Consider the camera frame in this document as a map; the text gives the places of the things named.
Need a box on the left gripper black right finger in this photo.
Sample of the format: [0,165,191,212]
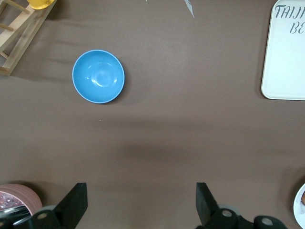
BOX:
[195,182,254,229]

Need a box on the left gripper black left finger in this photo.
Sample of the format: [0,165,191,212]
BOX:
[30,182,88,229]

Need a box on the white round plate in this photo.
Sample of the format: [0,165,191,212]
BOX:
[293,183,305,229]

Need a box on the pink bowl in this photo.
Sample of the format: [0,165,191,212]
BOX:
[0,183,43,229]

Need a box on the shiny metal ladle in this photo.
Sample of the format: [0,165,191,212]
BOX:
[0,205,32,226]

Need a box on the blue bowl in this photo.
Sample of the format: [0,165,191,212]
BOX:
[71,49,125,104]

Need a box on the cream bear print tray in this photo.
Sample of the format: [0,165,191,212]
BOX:
[261,0,305,100]

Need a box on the wooden mug rack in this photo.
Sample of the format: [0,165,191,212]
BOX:
[0,0,58,76]

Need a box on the small white tape scrap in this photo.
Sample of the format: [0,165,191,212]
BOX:
[183,0,195,19]

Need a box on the yellow mug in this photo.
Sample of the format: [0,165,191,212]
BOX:
[28,0,56,10]

